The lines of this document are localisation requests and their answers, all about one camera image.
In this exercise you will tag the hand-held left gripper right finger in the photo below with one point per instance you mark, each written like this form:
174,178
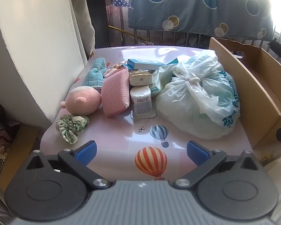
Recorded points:
196,153

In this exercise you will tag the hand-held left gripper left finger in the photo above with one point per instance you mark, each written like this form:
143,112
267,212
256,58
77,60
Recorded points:
85,153

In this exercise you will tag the brown cardboard box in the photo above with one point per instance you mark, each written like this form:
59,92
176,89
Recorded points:
260,79

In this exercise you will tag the green floral scrunchie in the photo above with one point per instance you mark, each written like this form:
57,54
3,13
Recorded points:
70,125

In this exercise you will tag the pink round plush toy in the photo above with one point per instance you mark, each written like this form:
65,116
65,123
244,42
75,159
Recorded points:
84,100

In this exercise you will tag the pale knotted plastic bag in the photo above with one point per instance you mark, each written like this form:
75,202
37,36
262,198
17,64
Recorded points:
196,98

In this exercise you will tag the pink dotted sponge cloth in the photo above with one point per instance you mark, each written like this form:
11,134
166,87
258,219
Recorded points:
114,93

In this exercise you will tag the brown cardboard sheet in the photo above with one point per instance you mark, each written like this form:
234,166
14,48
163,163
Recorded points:
16,157

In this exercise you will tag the white wrapped paper roll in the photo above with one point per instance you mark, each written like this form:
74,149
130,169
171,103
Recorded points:
141,103

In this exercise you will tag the teal checked towel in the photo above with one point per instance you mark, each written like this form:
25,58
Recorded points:
96,75

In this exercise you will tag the orange striped cloth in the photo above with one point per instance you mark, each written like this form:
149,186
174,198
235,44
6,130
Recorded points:
111,72

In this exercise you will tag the dark printed box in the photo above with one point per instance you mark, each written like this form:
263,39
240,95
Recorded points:
0,133

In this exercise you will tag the gold white tissue pack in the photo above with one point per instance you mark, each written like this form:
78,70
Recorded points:
140,79

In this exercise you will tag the blue carton box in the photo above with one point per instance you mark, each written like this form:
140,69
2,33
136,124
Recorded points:
142,63

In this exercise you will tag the dark curly object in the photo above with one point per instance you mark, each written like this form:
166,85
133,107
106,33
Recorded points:
145,43

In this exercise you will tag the thick white board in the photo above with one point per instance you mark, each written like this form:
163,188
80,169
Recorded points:
37,39

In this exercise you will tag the metal balcony railing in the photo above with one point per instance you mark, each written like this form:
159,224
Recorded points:
135,37

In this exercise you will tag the yellow stick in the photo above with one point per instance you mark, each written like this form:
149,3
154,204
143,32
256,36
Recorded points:
121,31

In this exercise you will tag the dark board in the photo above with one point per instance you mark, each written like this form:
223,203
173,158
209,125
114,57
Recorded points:
98,16

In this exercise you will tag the blue circle print blanket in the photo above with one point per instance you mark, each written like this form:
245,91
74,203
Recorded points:
189,4

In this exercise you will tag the blue star print cloth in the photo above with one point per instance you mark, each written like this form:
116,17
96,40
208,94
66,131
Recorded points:
120,1

